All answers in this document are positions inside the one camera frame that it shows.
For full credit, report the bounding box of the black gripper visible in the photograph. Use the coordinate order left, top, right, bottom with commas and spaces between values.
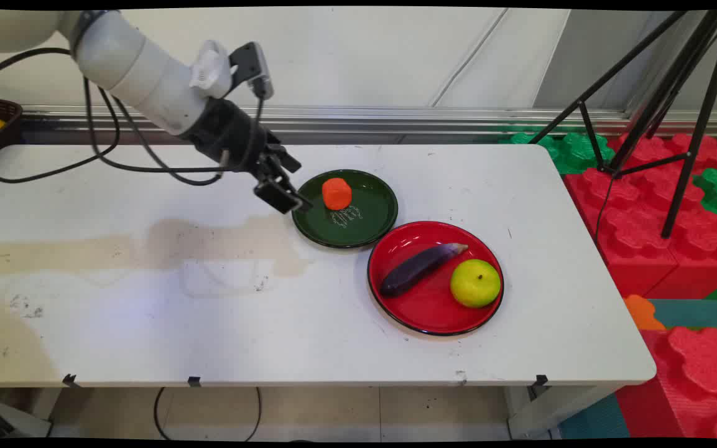
180, 97, 313, 216

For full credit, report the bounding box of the purple toy eggplant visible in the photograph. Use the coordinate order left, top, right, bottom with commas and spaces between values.
379, 242, 470, 298

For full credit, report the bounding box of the orange carrot piece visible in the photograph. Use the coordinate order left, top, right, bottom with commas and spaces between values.
322, 177, 353, 211

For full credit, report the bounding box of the dark green plate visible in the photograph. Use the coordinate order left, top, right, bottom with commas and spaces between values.
291, 169, 399, 250

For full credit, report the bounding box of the red plate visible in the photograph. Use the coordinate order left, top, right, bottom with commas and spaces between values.
367, 220, 506, 337

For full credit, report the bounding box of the yellow-green toy apple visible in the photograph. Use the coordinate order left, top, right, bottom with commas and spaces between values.
450, 259, 502, 309

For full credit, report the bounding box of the dark woven basket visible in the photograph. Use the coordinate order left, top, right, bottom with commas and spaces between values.
0, 95, 24, 169

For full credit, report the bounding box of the white table leg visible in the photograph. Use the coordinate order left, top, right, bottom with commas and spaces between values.
506, 385, 621, 440

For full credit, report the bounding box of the large red foam block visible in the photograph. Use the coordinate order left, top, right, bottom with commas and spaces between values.
562, 133, 717, 301

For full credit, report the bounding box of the orange foam block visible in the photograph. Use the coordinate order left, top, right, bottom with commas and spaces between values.
622, 294, 667, 332

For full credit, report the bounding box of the black tripod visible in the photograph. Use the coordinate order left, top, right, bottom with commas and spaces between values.
529, 9, 717, 240

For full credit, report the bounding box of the teal foam mat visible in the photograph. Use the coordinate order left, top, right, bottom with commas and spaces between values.
647, 299, 717, 331

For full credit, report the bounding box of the thin black camera cable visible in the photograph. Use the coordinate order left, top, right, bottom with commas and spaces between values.
226, 93, 267, 172

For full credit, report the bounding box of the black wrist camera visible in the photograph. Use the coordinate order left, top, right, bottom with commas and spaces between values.
228, 42, 274, 100

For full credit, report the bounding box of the aluminium wall rail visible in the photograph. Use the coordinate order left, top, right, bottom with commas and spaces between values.
21, 105, 717, 139

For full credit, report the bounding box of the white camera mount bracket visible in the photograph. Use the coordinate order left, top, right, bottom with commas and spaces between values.
189, 40, 238, 99

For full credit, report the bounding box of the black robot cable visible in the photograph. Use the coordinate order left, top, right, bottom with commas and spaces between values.
96, 86, 229, 187
0, 47, 121, 185

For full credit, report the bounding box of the black cable under table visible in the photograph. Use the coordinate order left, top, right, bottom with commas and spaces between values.
153, 386, 263, 442

